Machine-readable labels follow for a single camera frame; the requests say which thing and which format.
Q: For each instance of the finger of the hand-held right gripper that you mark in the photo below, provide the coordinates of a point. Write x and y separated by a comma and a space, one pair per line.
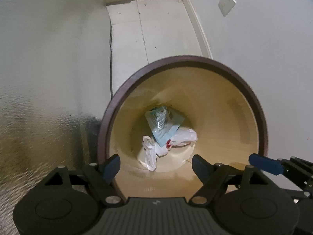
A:
265, 164

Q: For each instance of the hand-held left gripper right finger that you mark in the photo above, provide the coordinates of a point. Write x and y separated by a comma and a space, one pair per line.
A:
200, 166

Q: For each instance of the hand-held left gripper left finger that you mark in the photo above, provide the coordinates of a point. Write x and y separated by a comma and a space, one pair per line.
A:
111, 167

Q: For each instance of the beige bin with brown rim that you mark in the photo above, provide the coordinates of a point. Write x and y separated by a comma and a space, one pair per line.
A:
207, 90

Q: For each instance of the white plastic bag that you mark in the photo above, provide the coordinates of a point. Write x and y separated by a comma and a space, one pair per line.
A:
183, 135

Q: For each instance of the small red scrap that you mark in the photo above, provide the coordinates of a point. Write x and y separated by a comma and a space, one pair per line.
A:
168, 144

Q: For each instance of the crumpled white tissue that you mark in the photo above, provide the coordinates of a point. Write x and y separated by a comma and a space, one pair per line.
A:
149, 156

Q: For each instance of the light blue packet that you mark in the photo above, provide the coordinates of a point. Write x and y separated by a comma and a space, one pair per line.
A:
164, 137

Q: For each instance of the clear printed plastic packet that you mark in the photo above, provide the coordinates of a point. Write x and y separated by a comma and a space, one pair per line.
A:
159, 118

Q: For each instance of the silver metallic panel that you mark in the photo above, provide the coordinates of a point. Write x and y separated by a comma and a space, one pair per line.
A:
49, 102

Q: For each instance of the white wall outlet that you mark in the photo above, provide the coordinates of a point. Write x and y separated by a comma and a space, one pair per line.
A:
227, 3

